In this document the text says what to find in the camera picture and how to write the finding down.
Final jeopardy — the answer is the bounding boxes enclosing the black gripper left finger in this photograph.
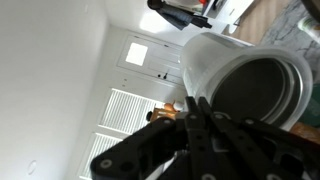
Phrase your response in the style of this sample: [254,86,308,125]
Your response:
[89,96,214,180]

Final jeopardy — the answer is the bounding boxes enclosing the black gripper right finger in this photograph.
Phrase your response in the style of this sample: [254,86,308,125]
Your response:
[199,97,320,180]

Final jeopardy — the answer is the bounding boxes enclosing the clear plastic cup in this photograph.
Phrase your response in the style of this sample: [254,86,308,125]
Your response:
[179,32,314,132]

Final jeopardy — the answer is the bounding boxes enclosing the tall wooden side table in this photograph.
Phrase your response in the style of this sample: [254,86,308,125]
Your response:
[148,106,178,124]

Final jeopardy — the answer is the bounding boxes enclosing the orange plush toy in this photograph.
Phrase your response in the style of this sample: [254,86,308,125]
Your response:
[162,102,178,116]

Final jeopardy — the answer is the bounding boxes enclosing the white louvered shutters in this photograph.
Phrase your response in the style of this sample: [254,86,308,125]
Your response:
[78,87,188,180]

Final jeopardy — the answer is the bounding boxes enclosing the white entrance door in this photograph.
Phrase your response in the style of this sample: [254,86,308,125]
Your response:
[116,33,185,85]

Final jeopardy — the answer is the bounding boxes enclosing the round ceiling fixture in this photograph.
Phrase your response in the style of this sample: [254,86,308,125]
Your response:
[26,159,38,176]

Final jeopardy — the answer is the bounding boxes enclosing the white and green tube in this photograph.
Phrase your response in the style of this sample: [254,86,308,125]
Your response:
[297,15,320,38]

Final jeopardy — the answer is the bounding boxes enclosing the dark hanging jacket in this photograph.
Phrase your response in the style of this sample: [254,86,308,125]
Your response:
[147,0,213,31]

